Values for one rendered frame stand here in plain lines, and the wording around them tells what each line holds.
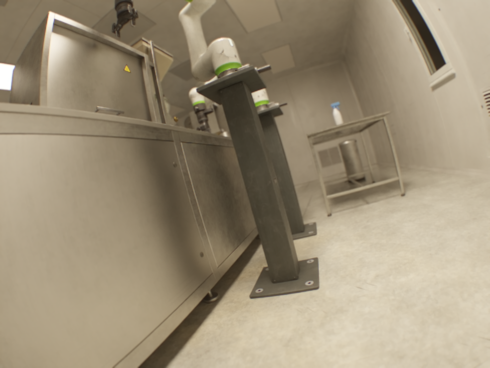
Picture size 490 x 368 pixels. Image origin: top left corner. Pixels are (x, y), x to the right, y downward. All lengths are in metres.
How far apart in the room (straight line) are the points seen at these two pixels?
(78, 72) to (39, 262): 0.74
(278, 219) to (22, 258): 0.86
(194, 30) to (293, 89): 4.73
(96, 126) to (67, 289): 0.43
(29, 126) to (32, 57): 0.52
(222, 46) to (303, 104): 4.78
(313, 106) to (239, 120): 4.85
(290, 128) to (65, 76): 5.21
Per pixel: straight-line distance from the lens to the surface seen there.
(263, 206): 0.95
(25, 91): 1.05
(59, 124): 0.64
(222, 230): 1.14
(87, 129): 0.68
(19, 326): 0.54
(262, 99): 1.70
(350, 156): 3.58
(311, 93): 5.83
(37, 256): 0.54
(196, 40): 1.31
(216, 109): 2.38
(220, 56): 1.08
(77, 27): 1.15
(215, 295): 1.11
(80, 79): 1.03
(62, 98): 0.94
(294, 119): 5.71
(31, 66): 1.05
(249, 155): 0.94
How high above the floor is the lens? 0.50
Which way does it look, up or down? 1 degrees down
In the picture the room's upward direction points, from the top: 16 degrees counter-clockwise
